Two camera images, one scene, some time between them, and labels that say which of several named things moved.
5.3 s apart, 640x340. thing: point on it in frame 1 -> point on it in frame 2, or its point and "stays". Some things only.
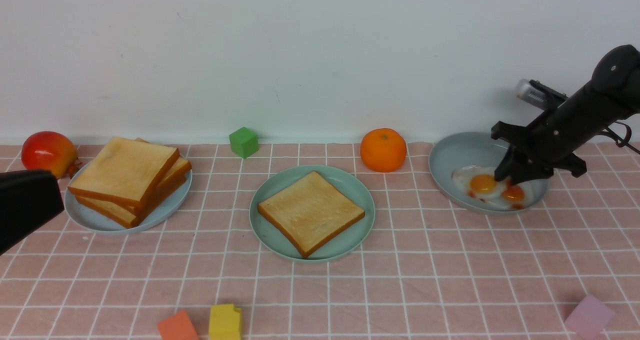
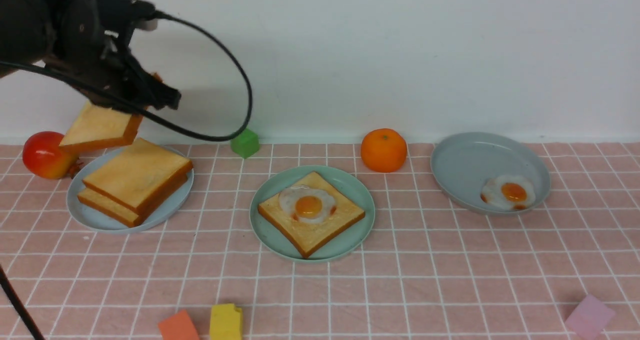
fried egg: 478,182 -> 307,205
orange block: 177,326 stays
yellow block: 225,322 stays
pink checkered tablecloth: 428,269 stays
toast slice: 124,171 -> 99,127
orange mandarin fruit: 383,150 stays
